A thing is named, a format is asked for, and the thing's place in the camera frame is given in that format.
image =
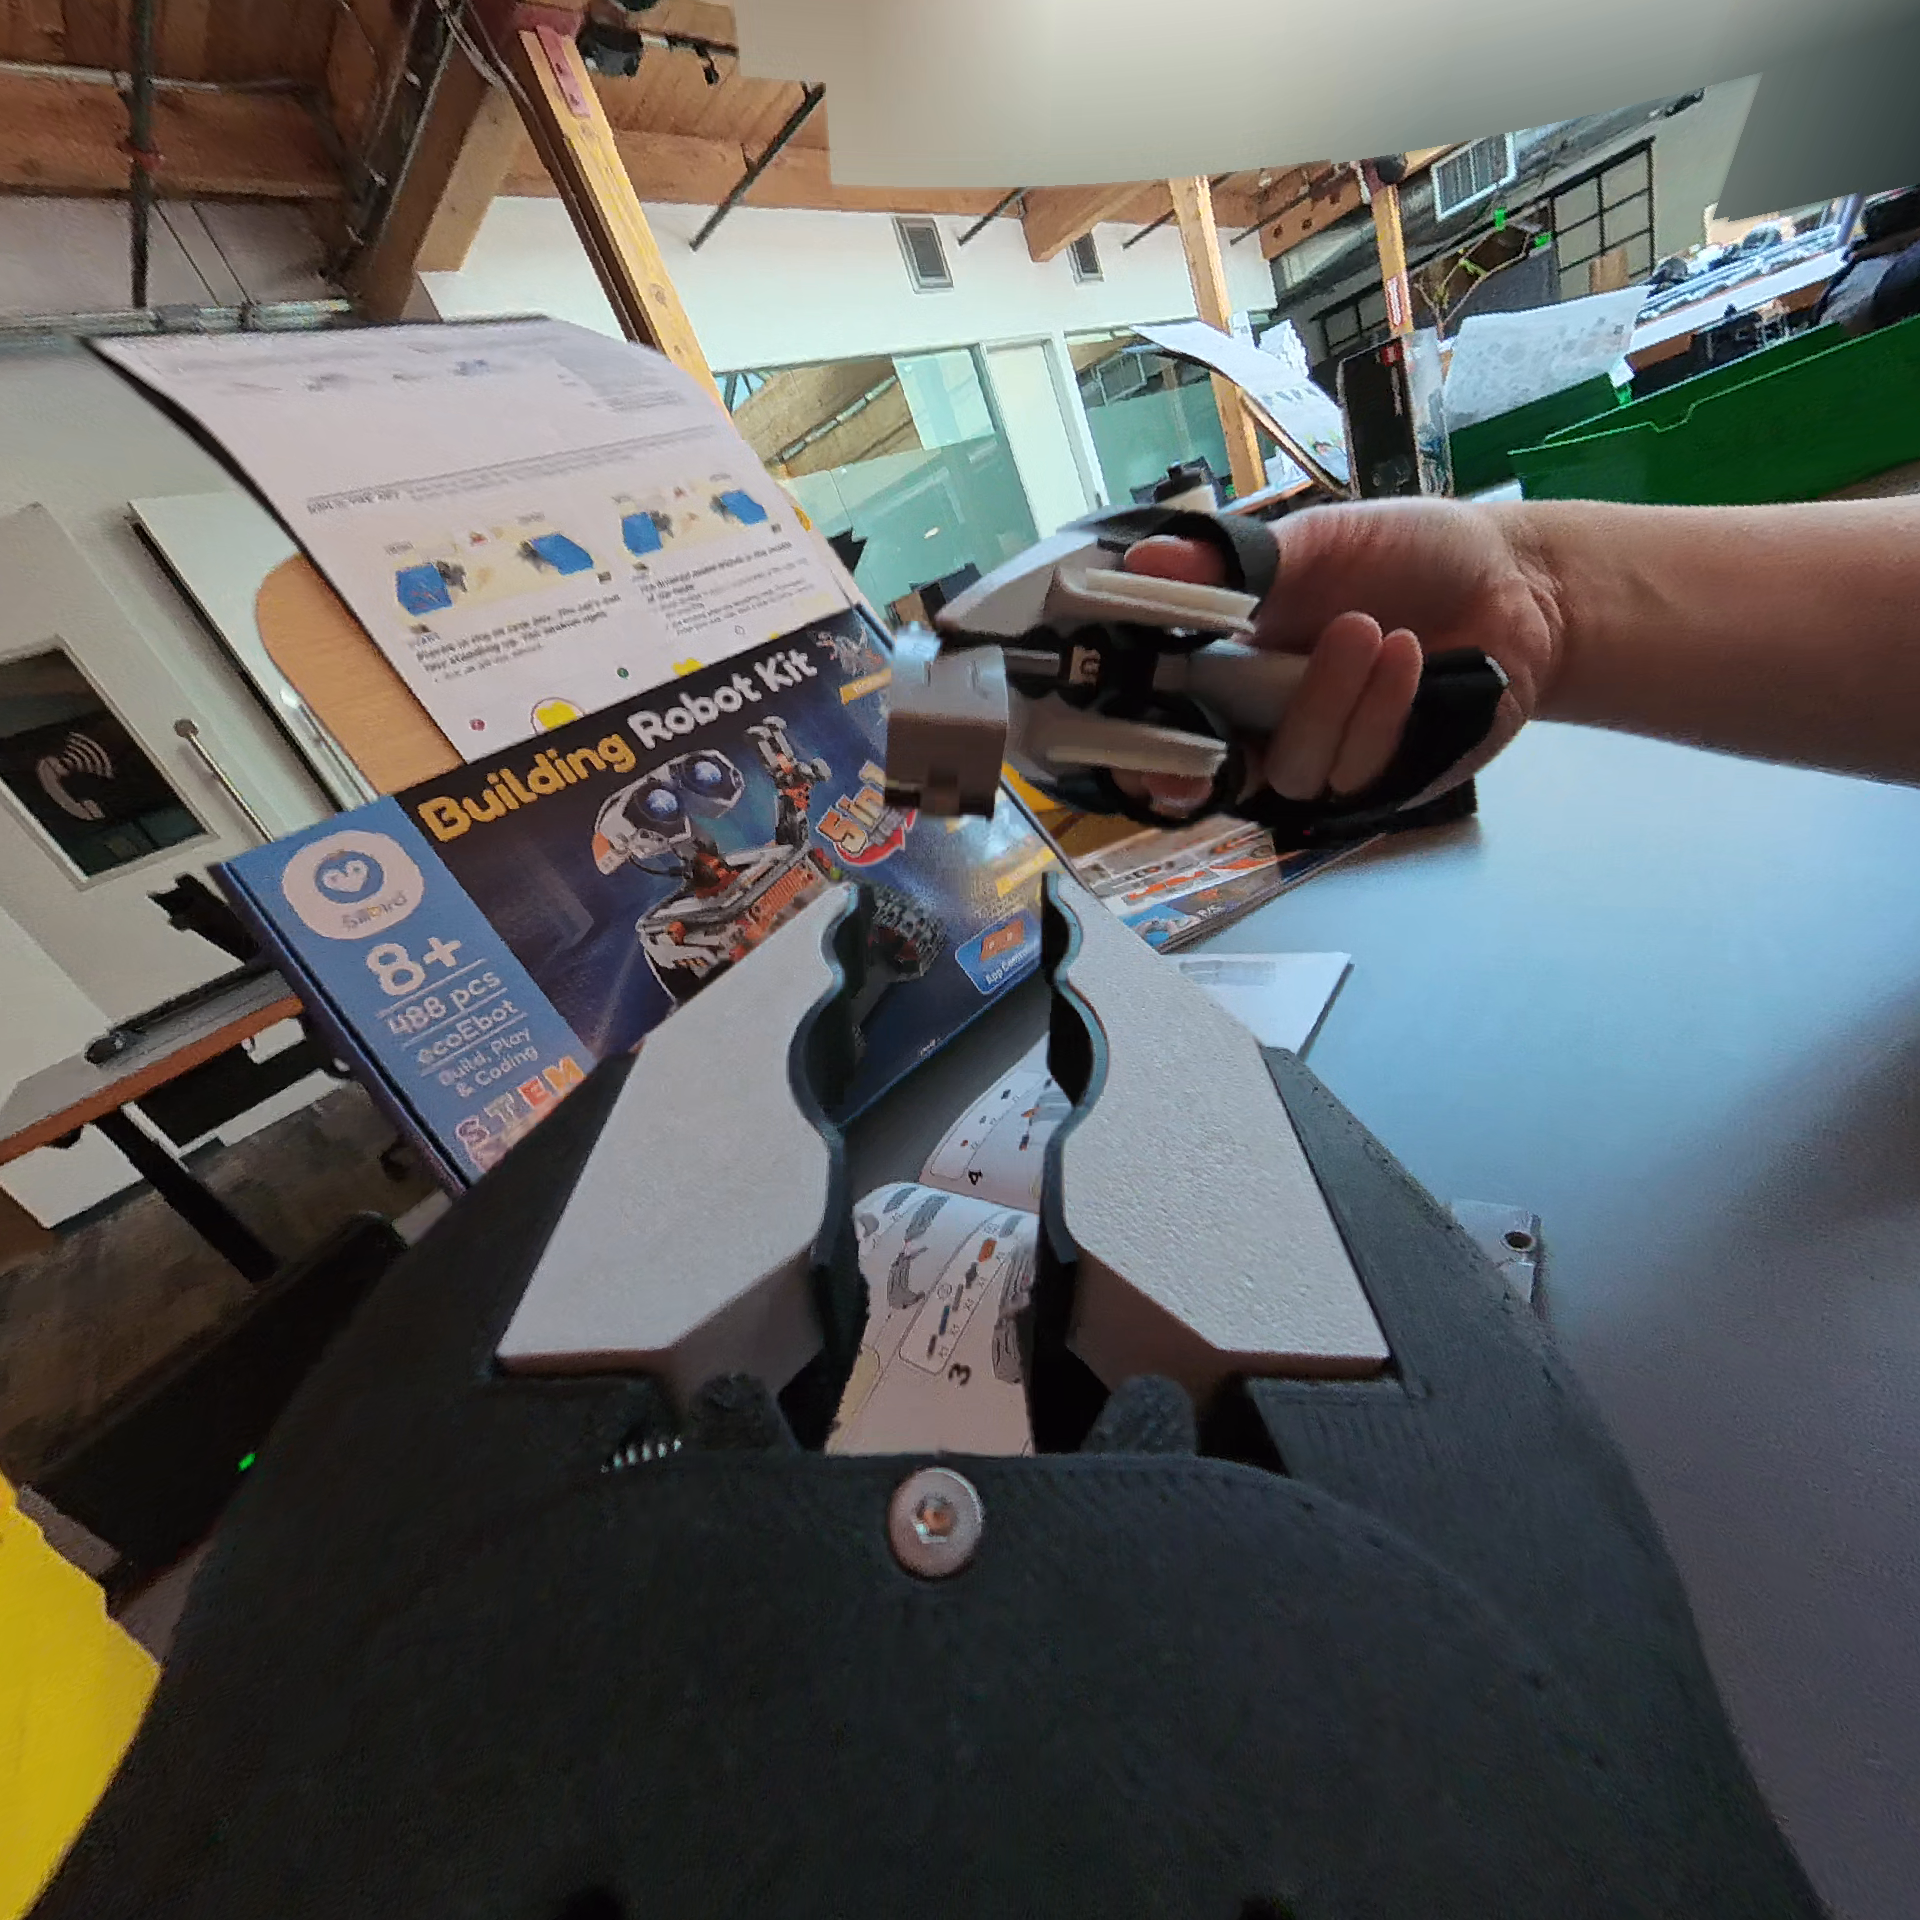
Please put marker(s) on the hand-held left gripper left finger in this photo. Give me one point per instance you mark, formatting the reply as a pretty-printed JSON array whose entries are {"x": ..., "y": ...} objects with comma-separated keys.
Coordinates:
[{"x": 674, "y": 1201}]

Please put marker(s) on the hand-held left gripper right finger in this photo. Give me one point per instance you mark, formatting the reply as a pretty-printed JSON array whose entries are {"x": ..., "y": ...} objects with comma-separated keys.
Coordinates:
[{"x": 1201, "y": 1201}]

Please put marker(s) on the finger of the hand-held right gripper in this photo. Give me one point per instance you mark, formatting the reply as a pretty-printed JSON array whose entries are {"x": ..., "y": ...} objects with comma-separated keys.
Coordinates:
[
  {"x": 1019, "y": 593},
  {"x": 1042, "y": 751}
]

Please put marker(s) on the grey building block shell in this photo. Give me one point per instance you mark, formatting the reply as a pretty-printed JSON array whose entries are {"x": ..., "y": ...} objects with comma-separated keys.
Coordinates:
[{"x": 948, "y": 727}]

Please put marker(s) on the grey building panel with holes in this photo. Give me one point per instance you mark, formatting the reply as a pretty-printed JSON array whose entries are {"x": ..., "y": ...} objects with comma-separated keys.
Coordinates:
[{"x": 1500, "y": 1245}]

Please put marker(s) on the grey desk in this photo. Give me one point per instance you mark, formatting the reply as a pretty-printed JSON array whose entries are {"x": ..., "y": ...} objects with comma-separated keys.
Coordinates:
[{"x": 1651, "y": 1049}]

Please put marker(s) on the white printed task sheet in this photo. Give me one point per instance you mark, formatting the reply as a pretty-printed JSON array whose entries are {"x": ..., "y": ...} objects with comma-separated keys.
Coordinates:
[{"x": 523, "y": 450}]

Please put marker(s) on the small wood-edged side desk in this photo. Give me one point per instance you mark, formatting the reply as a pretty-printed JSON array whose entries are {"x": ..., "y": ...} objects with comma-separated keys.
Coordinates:
[{"x": 89, "y": 1079}]

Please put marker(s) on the person's right hand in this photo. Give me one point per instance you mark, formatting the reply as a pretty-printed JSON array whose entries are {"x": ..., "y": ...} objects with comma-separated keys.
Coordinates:
[{"x": 1425, "y": 586}]

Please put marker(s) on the colourful folded manual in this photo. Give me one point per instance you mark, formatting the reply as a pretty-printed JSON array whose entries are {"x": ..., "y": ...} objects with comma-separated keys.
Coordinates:
[{"x": 1201, "y": 885}]

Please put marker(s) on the open building instruction booklet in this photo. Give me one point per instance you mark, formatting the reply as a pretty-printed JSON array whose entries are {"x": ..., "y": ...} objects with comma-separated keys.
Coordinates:
[{"x": 931, "y": 1350}]

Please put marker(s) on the curved white printed sheet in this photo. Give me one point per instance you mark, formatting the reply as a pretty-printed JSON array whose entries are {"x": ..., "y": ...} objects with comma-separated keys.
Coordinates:
[
  {"x": 1545, "y": 339},
  {"x": 1276, "y": 399}
]

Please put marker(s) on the blue robot kit box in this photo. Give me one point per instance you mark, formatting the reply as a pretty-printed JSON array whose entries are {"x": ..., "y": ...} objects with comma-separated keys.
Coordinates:
[{"x": 523, "y": 839}]

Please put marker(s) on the green plastic bin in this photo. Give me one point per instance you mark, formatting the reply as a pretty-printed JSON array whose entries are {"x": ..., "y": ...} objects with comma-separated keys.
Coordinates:
[
  {"x": 1530, "y": 434},
  {"x": 1724, "y": 427}
]

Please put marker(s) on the black box with green light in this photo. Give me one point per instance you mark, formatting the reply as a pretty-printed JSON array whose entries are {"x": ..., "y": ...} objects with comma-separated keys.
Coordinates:
[{"x": 181, "y": 1395}]

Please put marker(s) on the wooden display board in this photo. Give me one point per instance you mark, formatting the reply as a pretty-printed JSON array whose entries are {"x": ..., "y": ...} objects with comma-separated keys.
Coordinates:
[{"x": 345, "y": 674}]

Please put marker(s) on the white door with phone sign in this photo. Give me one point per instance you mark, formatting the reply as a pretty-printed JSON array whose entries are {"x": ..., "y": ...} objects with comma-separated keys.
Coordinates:
[{"x": 89, "y": 781}]

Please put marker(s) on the yellow plastic bin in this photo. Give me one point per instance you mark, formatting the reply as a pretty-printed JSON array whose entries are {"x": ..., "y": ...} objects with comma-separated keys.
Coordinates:
[{"x": 59, "y": 1723}]

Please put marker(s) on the wooden post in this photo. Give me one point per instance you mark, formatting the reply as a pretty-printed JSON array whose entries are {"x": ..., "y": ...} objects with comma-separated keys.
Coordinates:
[
  {"x": 616, "y": 211},
  {"x": 1218, "y": 329}
]

